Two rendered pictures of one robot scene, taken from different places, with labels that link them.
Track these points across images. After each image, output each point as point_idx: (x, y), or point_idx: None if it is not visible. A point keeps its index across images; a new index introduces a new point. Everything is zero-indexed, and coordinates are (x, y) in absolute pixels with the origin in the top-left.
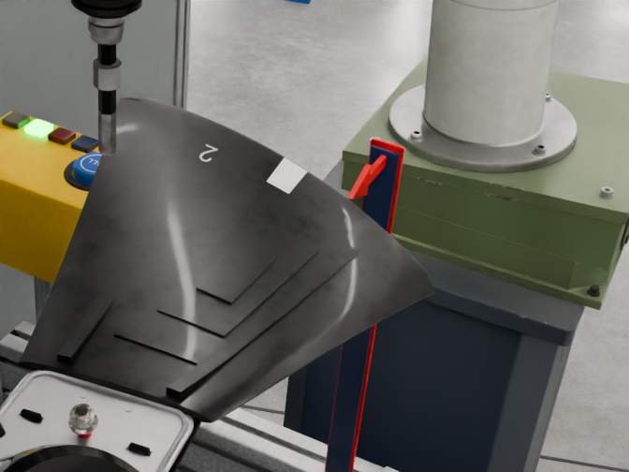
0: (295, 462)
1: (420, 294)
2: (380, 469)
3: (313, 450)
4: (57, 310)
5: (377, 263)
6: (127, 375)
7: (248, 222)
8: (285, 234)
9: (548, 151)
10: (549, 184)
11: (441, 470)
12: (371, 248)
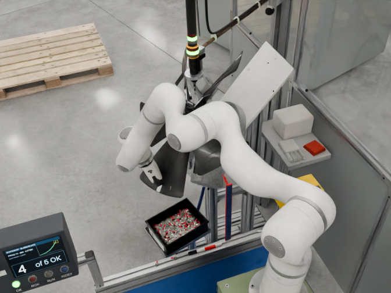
0: (236, 236)
1: (197, 171)
2: (223, 246)
3: (236, 240)
4: None
5: (203, 164)
6: None
7: (217, 148)
8: (212, 152)
9: (251, 289)
10: (241, 280)
11: None
12: (206, 165)
